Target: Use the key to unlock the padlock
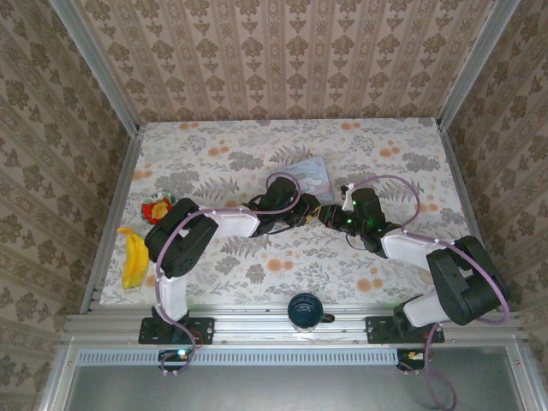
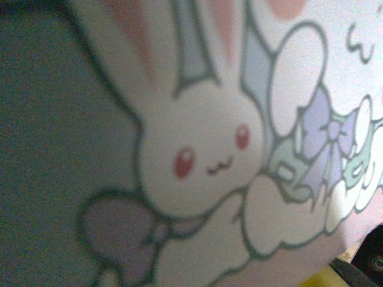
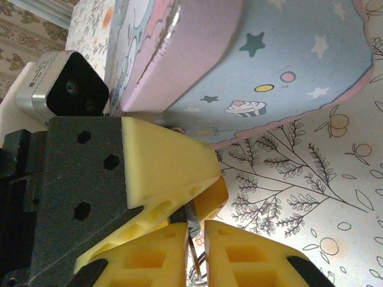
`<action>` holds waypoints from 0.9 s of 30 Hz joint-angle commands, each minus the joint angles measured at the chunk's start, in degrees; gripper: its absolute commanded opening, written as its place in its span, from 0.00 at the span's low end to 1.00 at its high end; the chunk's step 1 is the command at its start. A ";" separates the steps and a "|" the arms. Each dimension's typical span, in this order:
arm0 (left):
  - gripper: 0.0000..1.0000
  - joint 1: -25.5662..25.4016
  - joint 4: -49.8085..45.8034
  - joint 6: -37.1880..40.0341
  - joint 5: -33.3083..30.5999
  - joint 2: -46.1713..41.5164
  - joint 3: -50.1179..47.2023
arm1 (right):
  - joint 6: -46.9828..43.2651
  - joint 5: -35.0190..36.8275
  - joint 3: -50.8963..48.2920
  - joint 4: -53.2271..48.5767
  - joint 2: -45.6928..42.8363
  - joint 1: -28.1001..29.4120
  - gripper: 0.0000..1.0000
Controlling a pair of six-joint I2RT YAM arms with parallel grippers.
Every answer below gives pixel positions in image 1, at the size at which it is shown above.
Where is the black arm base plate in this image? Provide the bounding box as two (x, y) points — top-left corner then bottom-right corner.
(137, 315), (216, 345)
(365, 315), (445, 345)

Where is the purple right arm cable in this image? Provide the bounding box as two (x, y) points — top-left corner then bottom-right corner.
(342, 173), (513, 411)

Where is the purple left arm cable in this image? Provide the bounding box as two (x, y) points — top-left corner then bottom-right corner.
(154, 173), (303, 380)

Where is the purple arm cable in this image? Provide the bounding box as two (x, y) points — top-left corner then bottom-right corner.
(154, 173), (303, 380)
(342, 173), (513, 411)

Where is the aluminium side rail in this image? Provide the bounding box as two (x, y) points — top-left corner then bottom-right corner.
(80, 128), (146, 312)

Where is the aluminium front rail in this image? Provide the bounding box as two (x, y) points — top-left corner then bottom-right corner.
(63, 304), (528, 346)

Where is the yellow banana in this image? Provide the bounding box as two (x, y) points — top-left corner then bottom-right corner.
(117, 226), (140, 290)
(130, 233), (152, 289)

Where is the floral tablecloth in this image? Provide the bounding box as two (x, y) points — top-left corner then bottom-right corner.
(100, 117), (476, 307)

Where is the grey metal sheet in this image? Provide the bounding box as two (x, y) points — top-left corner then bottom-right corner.
(63, 345), (534, 411)

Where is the aluminium frame post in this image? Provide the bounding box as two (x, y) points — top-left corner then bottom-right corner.
(435, 0), (517, 132)
(47, 0), (145, 134)

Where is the red and yellow toy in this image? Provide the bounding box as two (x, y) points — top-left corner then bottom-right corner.
(140, 191), (180, 226)

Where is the dark blue mug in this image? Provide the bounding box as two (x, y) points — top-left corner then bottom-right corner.
(286, 292), (337, 334)

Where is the small black control board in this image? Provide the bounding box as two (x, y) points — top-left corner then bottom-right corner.
(158, 348), (194, 378)
(396, 348), (429, 372)

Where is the red item in bowl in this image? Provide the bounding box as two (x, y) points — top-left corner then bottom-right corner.
(142, 203), (166, 223)

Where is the white slotted cable duct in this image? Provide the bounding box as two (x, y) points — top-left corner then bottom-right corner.
(78, 348), (402, 366)

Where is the pale blue cartoon card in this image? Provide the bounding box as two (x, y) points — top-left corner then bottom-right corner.
(285, 155), (337, 202)

